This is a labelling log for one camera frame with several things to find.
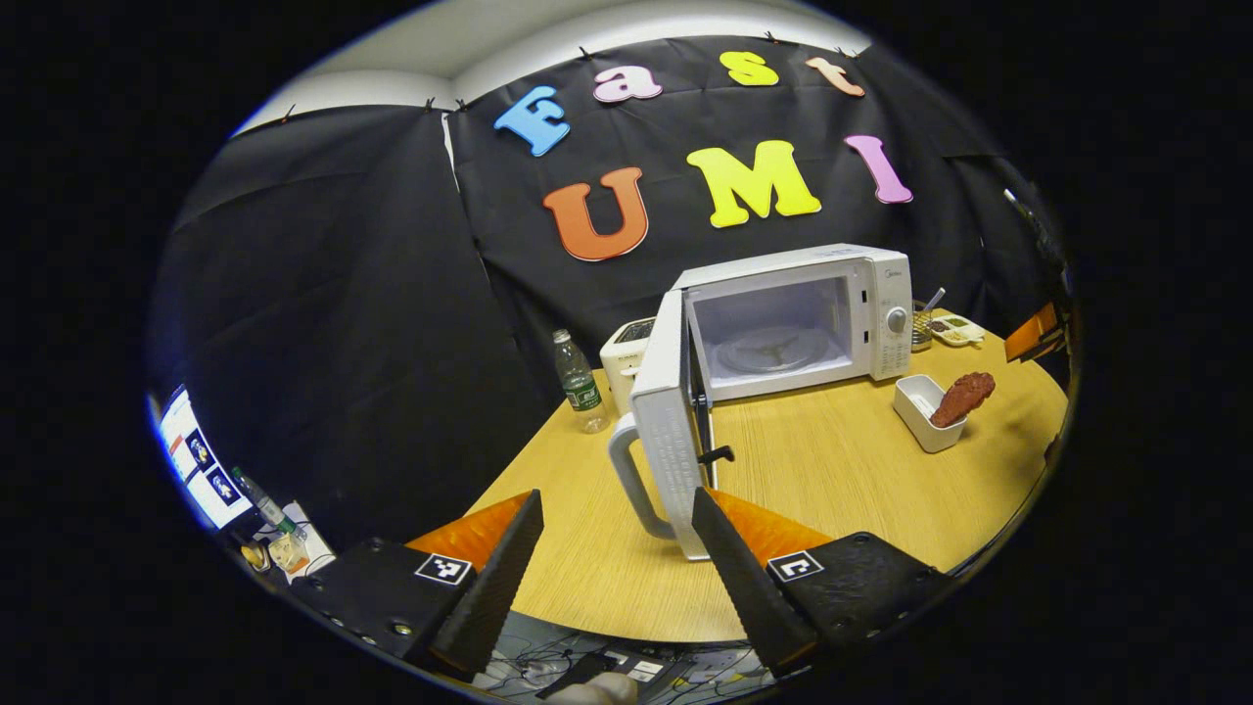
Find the brown meat piece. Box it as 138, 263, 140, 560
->
928, 370, 998, 429

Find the metal wire basket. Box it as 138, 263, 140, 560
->
910, 287, 949, 353

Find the white microwave oven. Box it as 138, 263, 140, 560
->
607, 243, 914, 562

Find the white side desk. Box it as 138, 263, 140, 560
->
250, 501, 339, 588

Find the small white food tray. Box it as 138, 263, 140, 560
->
893, 374, 970, 454

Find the white toaster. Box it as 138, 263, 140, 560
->
599, 316, 657, 417

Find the small tan box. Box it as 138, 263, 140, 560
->
269, 534, 312, 577

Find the bundle of black cables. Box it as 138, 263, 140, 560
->
485, 632, 613, 694

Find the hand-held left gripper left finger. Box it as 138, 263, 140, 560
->
287, 489, 545, 683

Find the green capped plastic bottle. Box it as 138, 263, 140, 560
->
230, 466, 306, 540

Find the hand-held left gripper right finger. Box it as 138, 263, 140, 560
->
690, 486, 952, 679

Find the clear water bottle green label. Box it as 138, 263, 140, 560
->
551, 328, 610, 435

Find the computer monitor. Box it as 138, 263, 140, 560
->
157, 385, 254, 532

